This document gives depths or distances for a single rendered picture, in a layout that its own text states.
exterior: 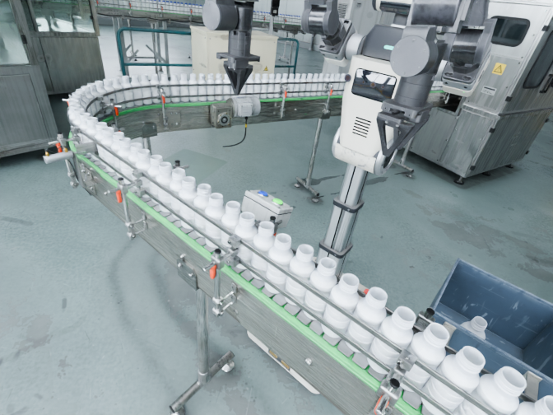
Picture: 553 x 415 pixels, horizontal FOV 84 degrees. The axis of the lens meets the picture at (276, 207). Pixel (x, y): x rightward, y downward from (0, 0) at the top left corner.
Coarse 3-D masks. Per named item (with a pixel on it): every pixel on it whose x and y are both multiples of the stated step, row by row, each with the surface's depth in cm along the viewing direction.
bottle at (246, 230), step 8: (240, 216) 77; (248, 216) 80; (240, 224) 78; (248, 224) 77; (240, 232) 78; (248, 232) 78; (256, 232) 80; (248, 240) 79; (240, 248) 80; (240, 256) 82; (248, 256) 82; (240, 264) 84
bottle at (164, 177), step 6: (162, 162) 96; (168, 162) 96; (162, 168) 94; (168, 168) 94; (162, 174) 95; (168, 174) 95; (156, 180) 96; (162, 180) 95; (168, 180) 96; (168, 186) 96; (162, 192) 97; (162, 198) 99; (168, 198) 99; (168, 204) 100; (162, 210) 101
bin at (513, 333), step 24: (456, 264) 105; (456, 288) 113; (480, 288) 107; (504, 288) 102; (456, 312) 116; (480, 312) 110; (504, 312) 105; (528, 312) 100; (552, 312) 95; (456, 336) 86; (504, 336) 108; (528, 336) 103; (552, 336) 91; (504, 360) 79; (528, 360) 98; (552, 360) 84; (528, 384) 74; (552, 384) 74
